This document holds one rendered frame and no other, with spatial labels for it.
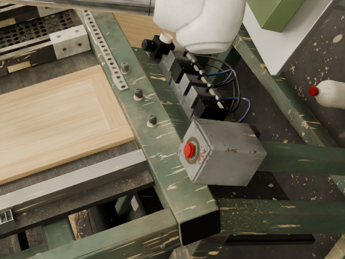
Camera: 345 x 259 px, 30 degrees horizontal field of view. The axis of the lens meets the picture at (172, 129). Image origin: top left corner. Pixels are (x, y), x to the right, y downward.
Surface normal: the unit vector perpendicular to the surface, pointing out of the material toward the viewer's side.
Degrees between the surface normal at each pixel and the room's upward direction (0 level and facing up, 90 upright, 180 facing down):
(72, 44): 90
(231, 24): 100
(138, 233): 60
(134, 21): 90
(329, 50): 0
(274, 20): 90
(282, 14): 90
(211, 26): 70
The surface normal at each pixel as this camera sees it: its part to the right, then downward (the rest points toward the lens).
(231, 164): 0.35, 0.65
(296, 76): -0.85, -0.08
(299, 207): 0.39, -0.76
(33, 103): -0.09, -0.70
